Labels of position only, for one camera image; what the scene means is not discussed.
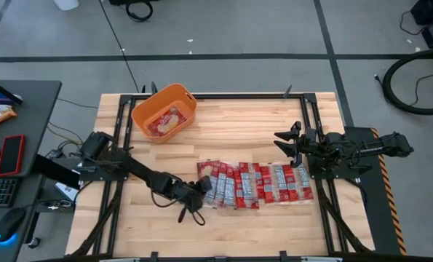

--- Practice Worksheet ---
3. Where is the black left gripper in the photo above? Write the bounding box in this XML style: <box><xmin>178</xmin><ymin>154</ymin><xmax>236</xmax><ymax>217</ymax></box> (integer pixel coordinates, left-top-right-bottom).
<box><xmin>170</xmin><ymin>175</ymin><xmax>213</xmax><ymax>215</ymax></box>

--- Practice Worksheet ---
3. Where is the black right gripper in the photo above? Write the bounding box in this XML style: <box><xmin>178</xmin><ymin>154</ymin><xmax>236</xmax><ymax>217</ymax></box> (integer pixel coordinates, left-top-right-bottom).
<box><xmin>274</xmin><ymin>122</ymin><xmax>335</xmax><ymax>168</ymax></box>

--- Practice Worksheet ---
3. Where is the red popcorn bag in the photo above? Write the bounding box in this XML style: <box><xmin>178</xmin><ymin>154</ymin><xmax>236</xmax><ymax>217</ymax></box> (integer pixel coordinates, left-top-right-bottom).
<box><xmin>234</xmin><ymin>162</ymin><xmax>260</xmax><ymax>210</ymax></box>
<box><xmin>196</xmin><ymin>159</ymin><xmax>221</xmax><ymax>205</ymax></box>
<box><xmin>259</xmin><ymin>164</ymin><xmax>287</xmax><ymax>204</ymax></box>
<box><xmin>146</xmin><ymin>106</ymin><xmax>188</xmax><ymax>138</ymax></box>
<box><xmin>251</xmin><ymin>163</ymin><xmax>267</xmax><ymax>200</ymax></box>
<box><xmin>222</xmin><ymin>164</ymin><xmax>238</xmax><ymax>209</ymax></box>
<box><xmin>282</xmin><ymin>164</ymin><xmax>301</xmax><ymax>202</ymax></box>
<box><xmin>295</xmin><ymin>163</ymin><xmax>314</xmax><ymax>202</ymax></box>

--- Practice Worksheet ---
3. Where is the clear wrapped snack packet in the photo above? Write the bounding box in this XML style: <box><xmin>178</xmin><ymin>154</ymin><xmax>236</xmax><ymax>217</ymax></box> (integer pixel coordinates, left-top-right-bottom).
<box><xmin>212</xmin><ymin>162</ymin><xmax>228</xmax><ymax>207</ymax></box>

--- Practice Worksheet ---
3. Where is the black mat with hazard stripe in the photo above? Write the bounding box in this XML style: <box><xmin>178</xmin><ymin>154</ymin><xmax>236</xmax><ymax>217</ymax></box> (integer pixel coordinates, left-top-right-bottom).
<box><xmin>342</xmin><ymin>126</ymin><xmax>408</xmax><ymax>256</ymax></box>

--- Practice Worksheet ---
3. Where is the orange plastic basket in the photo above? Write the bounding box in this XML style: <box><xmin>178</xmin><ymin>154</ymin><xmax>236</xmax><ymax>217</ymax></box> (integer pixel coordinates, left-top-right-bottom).
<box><xmin>131</xmin><ymin>83</ymin><xmax>198</xmax><ymax>143</ymax></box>

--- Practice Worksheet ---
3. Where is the white printed paper sheet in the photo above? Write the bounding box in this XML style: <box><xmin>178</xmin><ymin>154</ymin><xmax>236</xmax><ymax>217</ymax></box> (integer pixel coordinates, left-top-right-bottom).
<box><xmin>53</xmin><ymin>180</ymin><xmax>80</xmax><ymax>203</ymax></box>

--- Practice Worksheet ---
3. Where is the black office desk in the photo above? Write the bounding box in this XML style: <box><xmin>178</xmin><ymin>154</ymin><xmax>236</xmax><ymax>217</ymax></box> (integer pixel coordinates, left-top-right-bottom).
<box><xmin>0</xmin><ymin>79</ymin><xmax>63</xmax><ymax>262</ymax></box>

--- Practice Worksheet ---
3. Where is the black computer mouse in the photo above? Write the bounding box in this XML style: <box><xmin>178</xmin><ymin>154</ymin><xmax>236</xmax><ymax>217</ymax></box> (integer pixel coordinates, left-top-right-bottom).
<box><xmin>0</xmin><ymin>207</ymin><xmax>28</xmax><ymax>243</ymax></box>

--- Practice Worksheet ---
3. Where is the red smartphone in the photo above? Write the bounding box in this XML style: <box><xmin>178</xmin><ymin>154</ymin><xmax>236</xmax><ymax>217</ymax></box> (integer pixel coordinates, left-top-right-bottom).
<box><xmin>0</xmin><ymin>134</ymin><xmax>25</xmax><ymax>178</ymax></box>

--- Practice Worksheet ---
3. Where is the white container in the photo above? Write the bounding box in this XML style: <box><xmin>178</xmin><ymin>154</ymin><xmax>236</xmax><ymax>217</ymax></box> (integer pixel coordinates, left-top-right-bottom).
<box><xmin>53</xmin><ymin>0</ymin><xmax>80</xmax><ymax>12</ymax></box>

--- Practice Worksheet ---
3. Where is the black aluminium table frame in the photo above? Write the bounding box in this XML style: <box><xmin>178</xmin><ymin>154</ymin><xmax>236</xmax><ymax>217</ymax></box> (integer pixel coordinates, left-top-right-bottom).
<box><xmin>70</xmin><ymin>84</ymin><xmax>376</xmax><ymax>262</ymax></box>

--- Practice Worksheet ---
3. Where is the large black hose loop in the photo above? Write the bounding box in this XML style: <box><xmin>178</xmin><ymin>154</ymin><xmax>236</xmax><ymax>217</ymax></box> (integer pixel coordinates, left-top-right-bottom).
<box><xmin>381</xmin><ymin>48</ymin><xmax>433</xmax><ymax>116</ymax></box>

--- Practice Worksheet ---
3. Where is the yellow cable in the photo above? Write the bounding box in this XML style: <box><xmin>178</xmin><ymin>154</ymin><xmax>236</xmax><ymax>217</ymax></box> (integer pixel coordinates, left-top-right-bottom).
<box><xmin>47</xmin><ymin>121</ymin><xmax>84</xmax><ymax>146</ymax></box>

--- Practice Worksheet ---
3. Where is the thin black floor cable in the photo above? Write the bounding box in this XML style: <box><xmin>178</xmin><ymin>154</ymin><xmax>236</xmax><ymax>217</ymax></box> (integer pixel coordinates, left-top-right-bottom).
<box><xmin>98</xmin><ymin>0</ymin><xmax>141</xmax><ymax>94</ymax></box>

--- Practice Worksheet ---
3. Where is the black coiled cable loop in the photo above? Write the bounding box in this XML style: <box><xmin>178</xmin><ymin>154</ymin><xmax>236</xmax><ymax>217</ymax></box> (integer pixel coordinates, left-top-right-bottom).
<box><xmin>124</xmin><ymin>0</ymin><xmax>154</xmax><ymax>23</ymax></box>

